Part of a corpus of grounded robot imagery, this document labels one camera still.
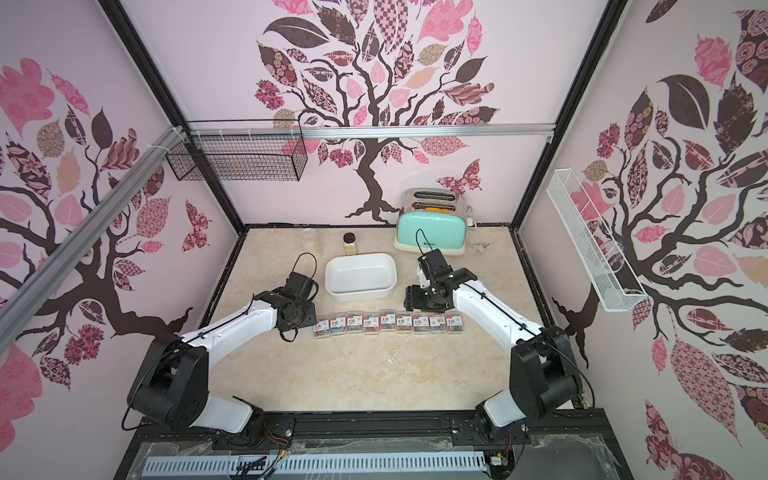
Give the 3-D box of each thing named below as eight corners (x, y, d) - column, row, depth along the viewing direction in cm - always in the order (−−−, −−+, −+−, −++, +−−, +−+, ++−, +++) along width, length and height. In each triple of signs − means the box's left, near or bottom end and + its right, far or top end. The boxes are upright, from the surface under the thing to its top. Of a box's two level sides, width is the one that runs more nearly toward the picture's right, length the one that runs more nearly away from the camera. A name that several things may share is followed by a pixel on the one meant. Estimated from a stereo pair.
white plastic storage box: (323, 301, 100) (320, 293, 96) (330, 262, 111) (328, 253, 107) (396, 301, 100) (396, 292, 96) (396, 261, 111) (396, 253, 107)
